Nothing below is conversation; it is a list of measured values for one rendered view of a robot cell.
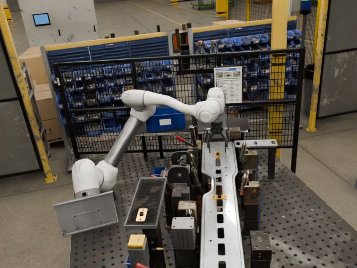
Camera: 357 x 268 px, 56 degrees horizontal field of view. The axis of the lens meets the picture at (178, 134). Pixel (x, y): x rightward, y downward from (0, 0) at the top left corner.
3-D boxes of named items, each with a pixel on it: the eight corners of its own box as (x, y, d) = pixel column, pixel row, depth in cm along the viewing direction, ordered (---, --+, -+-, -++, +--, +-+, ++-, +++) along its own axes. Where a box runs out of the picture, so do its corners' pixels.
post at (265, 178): (279, 181, 242) (281, 145, 230) (263, 181, 243) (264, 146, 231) (278, 176, 248) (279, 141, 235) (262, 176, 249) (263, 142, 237)
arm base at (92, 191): (69, 201, 203) (68, 192, 204) (77, 206, 223) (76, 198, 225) (100, 193, 205) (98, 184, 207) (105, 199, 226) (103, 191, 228)
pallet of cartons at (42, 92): (74, 144, 487) (57, 74, 442) (14, 157, 466) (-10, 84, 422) (71, 116, 592) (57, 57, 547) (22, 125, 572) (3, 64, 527)
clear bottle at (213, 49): (218, 67, 259) (217, 40, 251) (210, 67, 260) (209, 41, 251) (218, 65, 265) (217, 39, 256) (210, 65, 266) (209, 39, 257)
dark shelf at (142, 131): (251, 132, 249) (251, 128, 248) (132, 136, 259) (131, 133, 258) (247, 120, 269) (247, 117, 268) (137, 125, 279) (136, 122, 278)
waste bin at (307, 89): (342, 117, 499) (349, 68, 468) (312, 122, 490) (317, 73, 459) (321, 106, 544) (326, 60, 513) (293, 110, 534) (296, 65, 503)
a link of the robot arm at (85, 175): (69, 194, 212) (64, 162, 219) (85, 196, 229) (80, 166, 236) (91, 187, 209) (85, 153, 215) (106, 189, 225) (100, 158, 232)
